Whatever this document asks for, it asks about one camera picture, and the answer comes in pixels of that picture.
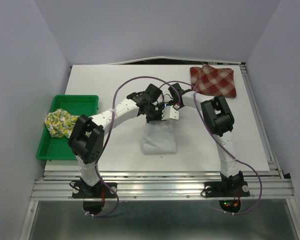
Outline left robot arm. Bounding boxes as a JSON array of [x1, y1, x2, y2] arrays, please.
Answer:
[[68, 84, 164, 198]]

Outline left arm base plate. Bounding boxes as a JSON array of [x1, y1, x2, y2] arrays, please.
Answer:
[[69, 180, 116, 199]]

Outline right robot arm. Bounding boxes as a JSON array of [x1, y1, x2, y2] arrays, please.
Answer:
[[168, 83, 246, 198]]

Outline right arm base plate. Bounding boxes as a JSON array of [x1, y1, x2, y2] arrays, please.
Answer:
[[200, 181, 250, 198]]

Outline aluminium rail frame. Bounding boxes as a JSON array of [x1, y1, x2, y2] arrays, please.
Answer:
[[20, 63, 300, 240]]

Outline yellow floral skirt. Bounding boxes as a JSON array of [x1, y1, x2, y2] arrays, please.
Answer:
[[44, 108, 79, 139]]

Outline red plaid skirt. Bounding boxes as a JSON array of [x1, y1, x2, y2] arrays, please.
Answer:
[[189, 64, 237, 99]]

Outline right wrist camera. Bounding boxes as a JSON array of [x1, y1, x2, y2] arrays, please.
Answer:
[[173, 103, 182, 111]]

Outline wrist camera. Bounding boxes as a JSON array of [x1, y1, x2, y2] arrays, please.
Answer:
[[173, 103, 182, 111], [161, 105, 180, 121]]

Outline green plastic tray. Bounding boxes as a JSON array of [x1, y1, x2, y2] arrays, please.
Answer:
[[36, 95, 99, 160]]

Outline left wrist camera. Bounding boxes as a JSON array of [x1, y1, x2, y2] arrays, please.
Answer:
[[161, 105, 180, 121]]

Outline white skirt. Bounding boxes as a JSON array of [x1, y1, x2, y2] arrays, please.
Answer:
[[142, 120, 177, 155]]

